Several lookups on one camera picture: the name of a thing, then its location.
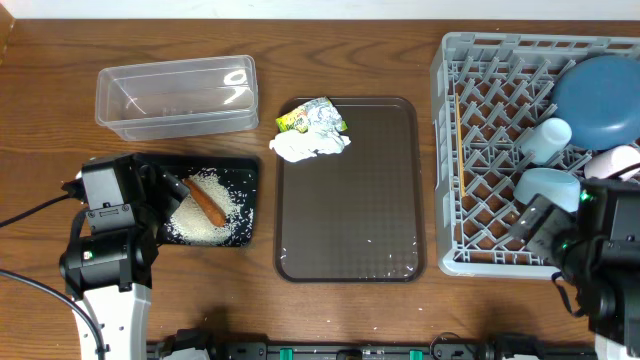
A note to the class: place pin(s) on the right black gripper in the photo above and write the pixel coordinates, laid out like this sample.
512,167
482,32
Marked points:
542,226

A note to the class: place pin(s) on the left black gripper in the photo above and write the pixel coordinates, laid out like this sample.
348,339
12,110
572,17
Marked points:
163,190

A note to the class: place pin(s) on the pile of white rice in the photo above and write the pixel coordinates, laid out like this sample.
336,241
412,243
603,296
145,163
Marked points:
234,191

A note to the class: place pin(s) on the orange carrot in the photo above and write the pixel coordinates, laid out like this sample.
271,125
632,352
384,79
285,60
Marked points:
211,210

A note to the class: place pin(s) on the light blue small bowl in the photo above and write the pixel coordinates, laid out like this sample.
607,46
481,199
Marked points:
562,188

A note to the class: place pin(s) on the pink cup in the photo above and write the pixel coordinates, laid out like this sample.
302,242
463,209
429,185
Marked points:
611,161

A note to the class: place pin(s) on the light blue cup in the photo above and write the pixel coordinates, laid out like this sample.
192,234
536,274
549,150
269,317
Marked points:
548,138

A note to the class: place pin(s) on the white tissue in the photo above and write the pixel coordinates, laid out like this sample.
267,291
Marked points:
294,146

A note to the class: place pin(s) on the yellow green snack wrapper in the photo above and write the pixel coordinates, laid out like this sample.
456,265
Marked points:
296,119

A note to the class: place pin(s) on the dark blue bowl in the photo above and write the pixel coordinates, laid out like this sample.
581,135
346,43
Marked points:
599,99

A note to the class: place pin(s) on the wooden chopstick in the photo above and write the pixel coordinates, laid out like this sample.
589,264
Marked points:
459,147

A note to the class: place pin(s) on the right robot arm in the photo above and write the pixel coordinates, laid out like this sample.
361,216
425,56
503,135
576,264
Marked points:
611,304

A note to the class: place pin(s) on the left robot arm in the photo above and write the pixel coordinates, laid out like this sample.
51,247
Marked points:
113,244

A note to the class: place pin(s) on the grey dishwasher rack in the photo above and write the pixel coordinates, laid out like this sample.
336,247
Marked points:
504,83

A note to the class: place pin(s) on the black rectangular tray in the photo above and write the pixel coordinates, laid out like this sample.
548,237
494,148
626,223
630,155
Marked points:
184,165

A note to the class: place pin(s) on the clear plastic container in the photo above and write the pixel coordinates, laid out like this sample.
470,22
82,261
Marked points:
180,98

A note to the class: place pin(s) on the crumpled silver foil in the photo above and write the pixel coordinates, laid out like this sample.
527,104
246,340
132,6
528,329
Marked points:
323,116

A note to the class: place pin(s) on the brown serving tray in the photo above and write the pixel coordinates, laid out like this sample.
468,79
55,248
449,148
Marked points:
356,216

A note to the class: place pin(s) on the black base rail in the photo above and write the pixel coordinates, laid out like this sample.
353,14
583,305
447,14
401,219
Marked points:
196,344

